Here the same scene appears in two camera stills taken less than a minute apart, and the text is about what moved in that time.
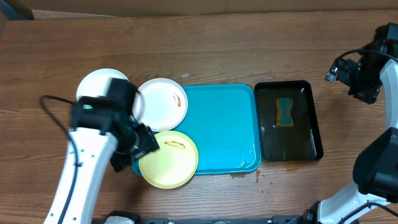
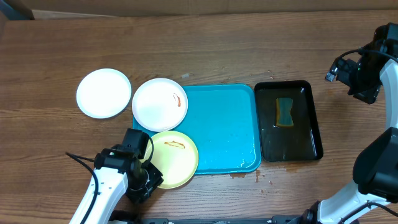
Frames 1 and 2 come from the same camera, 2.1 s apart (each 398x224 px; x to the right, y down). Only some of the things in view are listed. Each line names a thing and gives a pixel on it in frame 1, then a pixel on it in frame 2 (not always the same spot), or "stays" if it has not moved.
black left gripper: x=148 y=141 → x=157 y=178
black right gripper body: x=343 y=73 stays
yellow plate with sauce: x=174 y=164 stays
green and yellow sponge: x=283 y=116 stays
